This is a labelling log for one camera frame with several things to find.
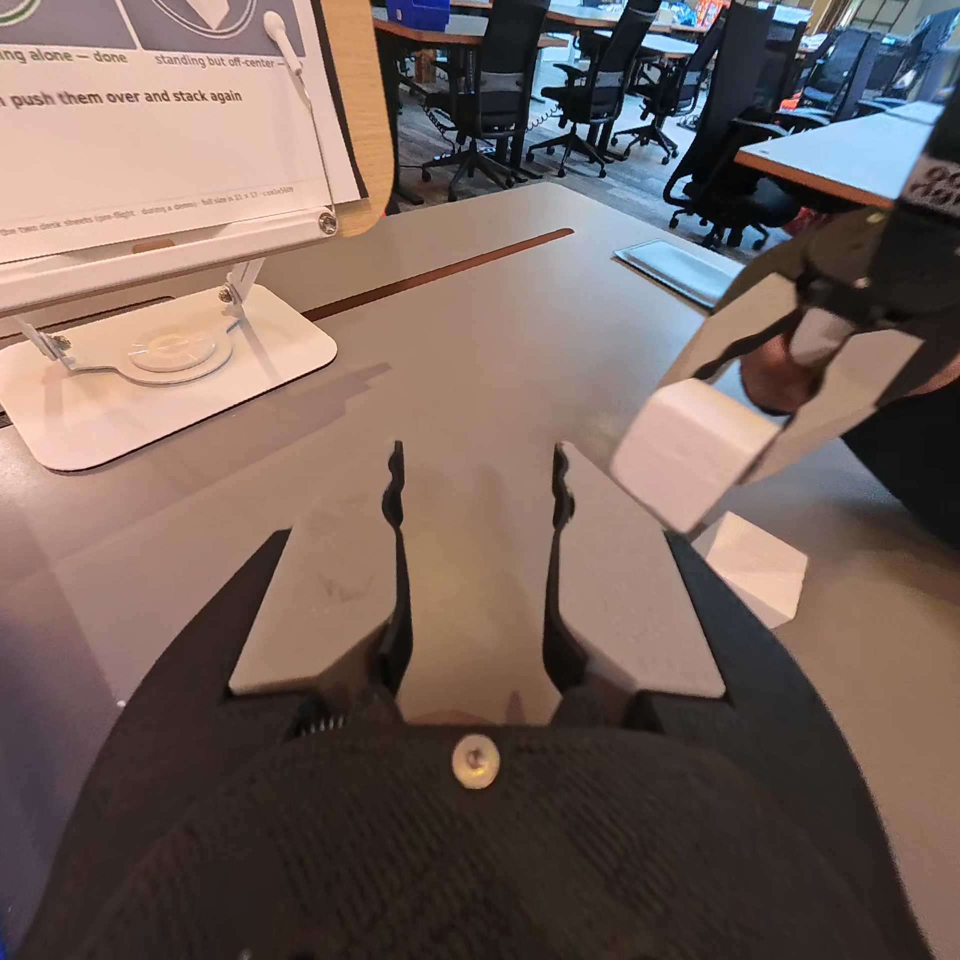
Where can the white-topped desk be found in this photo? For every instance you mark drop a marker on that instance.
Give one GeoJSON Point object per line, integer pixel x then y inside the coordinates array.
{"type": "Point", "coordinates": [840, 154]}

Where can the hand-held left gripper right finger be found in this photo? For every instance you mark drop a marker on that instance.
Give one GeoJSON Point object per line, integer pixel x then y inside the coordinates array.
{"type": "Point", "coordinates": [630, 600]}

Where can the printed instruction sheet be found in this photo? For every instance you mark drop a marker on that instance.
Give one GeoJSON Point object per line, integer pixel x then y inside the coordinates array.
{"type": "Point", "coordinates": [150, 150]}

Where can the black office chair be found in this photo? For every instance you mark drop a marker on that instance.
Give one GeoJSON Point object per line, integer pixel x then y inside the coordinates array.
{"type": "Point", "coordinates": [615, 67]}
{"type": "Point", "coordinates": [506, 45]}
{"type": "Point", "coordinates": [840, 75]}
{"type": "Point", "coordinates": [739, 90]}
{"type": "Point", "coordinates": [686, 75]}

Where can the white document stand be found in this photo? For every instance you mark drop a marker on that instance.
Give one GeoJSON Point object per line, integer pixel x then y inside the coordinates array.
{"type": "Point", "coordinates": [247, 352]}

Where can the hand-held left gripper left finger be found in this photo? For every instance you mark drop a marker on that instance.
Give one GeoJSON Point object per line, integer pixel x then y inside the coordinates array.
{"type": "Point", "coordinates": [322, 600]}

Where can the person's right hand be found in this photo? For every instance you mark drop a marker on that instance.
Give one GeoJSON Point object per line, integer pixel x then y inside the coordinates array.
{"type": "Point", "coordinates": [776, 379]}

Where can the white hard foam cube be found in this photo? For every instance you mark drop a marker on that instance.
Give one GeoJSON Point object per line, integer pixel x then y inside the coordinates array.
{"type": "Point", "coordinates": [757, 570]}
{"type": "Point", "coordinates": [690, 457]}

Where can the grey flat tray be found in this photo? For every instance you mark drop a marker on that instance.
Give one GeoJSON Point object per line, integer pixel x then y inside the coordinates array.
{"type": "Point", "coordinates": [675, 270]}

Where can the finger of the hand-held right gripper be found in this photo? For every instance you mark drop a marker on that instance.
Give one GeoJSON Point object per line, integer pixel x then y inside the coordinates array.
{"type": "Point", "coordinates": [862, 382]}
{"type": "Point", "coordinates": [739, 322]}

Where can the person's right forearm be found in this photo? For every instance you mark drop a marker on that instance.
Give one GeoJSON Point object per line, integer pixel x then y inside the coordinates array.
{"type": "Point", "coordinates": [915, 450]}

